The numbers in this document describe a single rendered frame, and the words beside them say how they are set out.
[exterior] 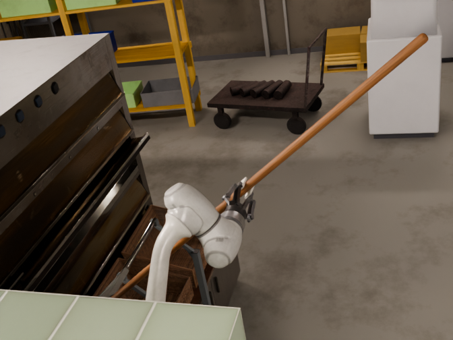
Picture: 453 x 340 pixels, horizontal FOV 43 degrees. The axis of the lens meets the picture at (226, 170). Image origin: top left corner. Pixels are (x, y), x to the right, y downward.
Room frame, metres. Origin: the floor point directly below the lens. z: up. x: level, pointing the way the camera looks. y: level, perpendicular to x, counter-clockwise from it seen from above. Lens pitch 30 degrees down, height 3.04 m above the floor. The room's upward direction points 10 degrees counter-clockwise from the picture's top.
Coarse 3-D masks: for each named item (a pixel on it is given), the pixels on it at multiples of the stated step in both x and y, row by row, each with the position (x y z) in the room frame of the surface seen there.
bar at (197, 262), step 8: (152, 224) 2.80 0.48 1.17; (144, 232) 2.73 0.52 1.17; (144, 240) 2.67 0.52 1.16; (136, 248) 2.59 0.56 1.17; (184, 248) 2.78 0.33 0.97; (192, 248) 2.78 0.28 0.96; (192, 256) 2.76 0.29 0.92; (200, 256) 2.78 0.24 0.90; (128, 264) 2.46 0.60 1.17; (200, 264) 2.75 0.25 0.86; (120, 272) 2.41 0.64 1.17; (200, 272) 2.75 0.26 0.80; (128, 280) 2.39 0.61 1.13; (200, 280) 2.75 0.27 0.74; (136, 288) 2.36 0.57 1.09; (200, 288) 2.76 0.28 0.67; (144, 296) 2.35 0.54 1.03; (208, 296) 2.77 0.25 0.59; (208, 304) 2.75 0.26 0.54
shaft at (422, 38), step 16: (416, 48) 1.57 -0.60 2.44; (384, 64) 1.61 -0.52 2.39; (368, 80) 1.62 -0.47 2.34; (352, 96) 1.63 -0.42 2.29; (336, 112) 1.64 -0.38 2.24; (320, 128) 1.66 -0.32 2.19; (272, 160) 1.73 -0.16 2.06; (256, 176) 1.74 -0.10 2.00; (224, 208) 1.78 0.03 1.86; (144, 272) 1.91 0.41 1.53; (128, 288) 1.95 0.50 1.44
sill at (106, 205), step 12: (132, 168) 3.52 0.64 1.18; (120, 180) 3.38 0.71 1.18; (120, 192) 3.26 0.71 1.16; (108, 204) 3.09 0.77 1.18; (96, 216) 2.98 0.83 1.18; (84, 228) 2.87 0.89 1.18; (72, 240) 2.77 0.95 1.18; (84, 240) 2.78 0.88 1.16; (72, 252) 2.65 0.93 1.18; (60, 264) 2.55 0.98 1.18; (48, 276) 2.47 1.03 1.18; (60, 276) 2.50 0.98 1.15; (36, 288) 2.38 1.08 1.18; (48, 288) 2.39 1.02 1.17
